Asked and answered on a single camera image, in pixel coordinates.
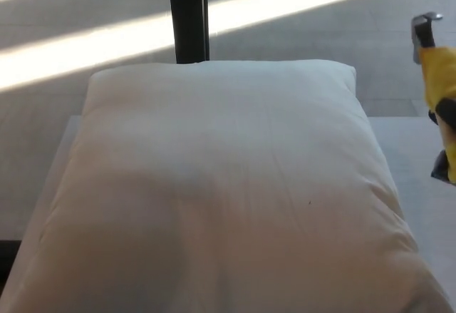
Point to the black vertical post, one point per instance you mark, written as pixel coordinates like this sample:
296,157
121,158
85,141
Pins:
187,17

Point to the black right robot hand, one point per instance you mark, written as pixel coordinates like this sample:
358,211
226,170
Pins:
448,111

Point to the white pillow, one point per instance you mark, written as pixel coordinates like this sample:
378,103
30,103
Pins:
221,184

